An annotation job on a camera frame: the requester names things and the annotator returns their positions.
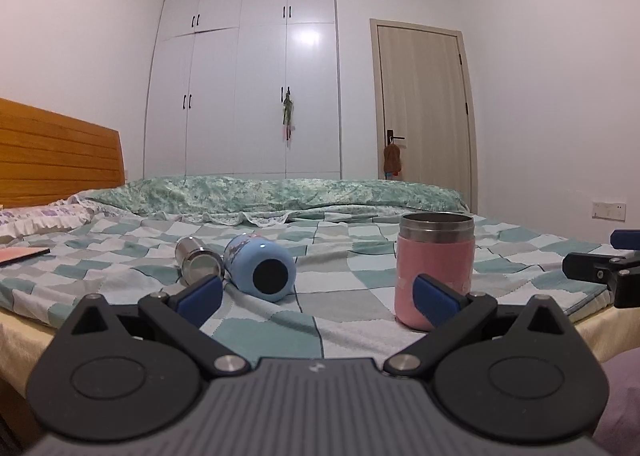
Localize wooden headboard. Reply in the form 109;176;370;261
0;97;126;210

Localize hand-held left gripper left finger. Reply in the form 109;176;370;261
60;275;252;378

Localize beige door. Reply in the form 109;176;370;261
369;18;479;213

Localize green hanging ornament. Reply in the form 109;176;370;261
280;88;296;142

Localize light blue cup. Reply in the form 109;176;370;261
222;232;298;304

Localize green floral duvet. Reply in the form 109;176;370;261
80;175;471;230

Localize purple floral pillow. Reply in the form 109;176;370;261
0;195;103;240

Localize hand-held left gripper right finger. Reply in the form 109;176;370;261
382;274;576;378

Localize checkered bedsheet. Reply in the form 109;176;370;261
0;210;623;363

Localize pink cup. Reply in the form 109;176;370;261
393;212;475;332

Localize purple cloth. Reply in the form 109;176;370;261
591;350;640;456

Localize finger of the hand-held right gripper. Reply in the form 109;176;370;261
611;230;640;251
562;252;640;310

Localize white wardrobe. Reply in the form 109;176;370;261
142;0;344;182

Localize brown hanging bag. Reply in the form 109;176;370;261
382;141;404;180

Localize white wall socket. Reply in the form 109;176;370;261
592;200;627;222

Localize red book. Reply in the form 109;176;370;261
0;246;52;268

